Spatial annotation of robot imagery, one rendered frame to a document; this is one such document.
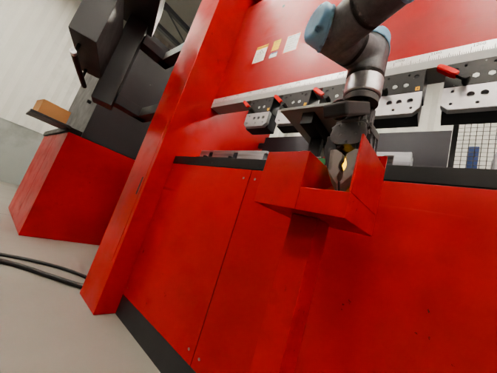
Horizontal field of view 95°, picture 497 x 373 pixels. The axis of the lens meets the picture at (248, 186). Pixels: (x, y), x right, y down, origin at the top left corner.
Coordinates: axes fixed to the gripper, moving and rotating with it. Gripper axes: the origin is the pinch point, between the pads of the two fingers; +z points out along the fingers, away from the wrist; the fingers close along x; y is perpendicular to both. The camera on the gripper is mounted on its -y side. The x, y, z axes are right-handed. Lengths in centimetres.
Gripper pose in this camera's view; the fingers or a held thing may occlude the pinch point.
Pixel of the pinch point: (339, 186)
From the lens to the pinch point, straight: 48.7
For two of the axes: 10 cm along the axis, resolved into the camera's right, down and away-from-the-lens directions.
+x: -7.1, -0.9, 7.0
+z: -2.4, 9.6, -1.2
